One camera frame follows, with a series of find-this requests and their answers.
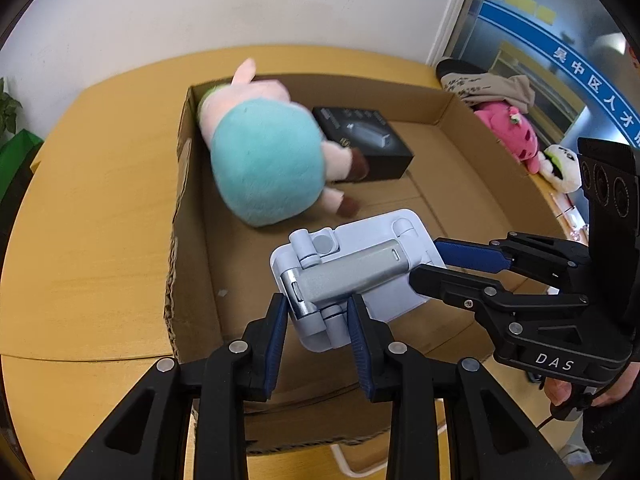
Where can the clear cream phone case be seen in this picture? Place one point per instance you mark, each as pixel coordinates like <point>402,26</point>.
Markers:
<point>365,459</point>

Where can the yellow sticky notes row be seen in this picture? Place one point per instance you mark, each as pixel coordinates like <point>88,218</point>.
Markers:
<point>533,8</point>

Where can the open cardboard box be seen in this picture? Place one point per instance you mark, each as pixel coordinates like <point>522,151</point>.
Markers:
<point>461,182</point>

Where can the white folding phone stand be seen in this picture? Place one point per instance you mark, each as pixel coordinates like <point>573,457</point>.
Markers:
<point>319,271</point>

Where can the pink strawberry bear plush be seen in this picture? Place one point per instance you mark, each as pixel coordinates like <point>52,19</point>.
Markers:
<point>513,130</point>

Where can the green table cloth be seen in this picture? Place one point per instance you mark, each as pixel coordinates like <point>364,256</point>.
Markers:
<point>16,152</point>

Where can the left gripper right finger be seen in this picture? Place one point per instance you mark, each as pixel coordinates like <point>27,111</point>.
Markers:
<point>489,436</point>

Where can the white panda plush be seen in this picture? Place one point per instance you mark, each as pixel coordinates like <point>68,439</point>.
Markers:
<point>559,166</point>

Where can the pink pig plush teal dress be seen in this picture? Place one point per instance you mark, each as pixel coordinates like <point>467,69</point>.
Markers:
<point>269,157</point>

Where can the pink pen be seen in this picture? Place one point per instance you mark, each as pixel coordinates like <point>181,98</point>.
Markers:
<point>568,213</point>

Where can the small black product box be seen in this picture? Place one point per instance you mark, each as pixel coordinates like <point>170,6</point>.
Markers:
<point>387,155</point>

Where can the potted green plant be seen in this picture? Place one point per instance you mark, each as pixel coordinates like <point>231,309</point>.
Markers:
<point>8,109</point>

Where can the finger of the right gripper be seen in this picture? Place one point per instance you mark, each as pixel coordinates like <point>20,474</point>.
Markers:
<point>472,256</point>
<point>457,289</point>

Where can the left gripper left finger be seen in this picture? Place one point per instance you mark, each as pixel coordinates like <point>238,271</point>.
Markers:
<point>144,437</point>

